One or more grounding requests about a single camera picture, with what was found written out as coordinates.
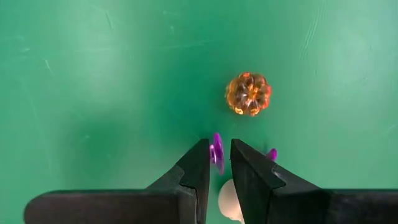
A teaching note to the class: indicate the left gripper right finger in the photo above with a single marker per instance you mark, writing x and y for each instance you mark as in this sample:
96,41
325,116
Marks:
280,205

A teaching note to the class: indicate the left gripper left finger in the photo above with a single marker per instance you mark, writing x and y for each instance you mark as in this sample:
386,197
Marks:
155,208

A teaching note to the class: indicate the purple bat decoration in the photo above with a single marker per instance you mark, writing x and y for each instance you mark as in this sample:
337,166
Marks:
217,152
272,154

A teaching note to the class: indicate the orange pumpkin decoration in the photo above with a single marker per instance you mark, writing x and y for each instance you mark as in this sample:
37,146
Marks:
248,93

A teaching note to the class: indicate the white skull decoration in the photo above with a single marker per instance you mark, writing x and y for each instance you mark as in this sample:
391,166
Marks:
228,202

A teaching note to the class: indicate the green table mat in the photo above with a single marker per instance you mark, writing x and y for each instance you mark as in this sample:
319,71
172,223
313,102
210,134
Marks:
124,77

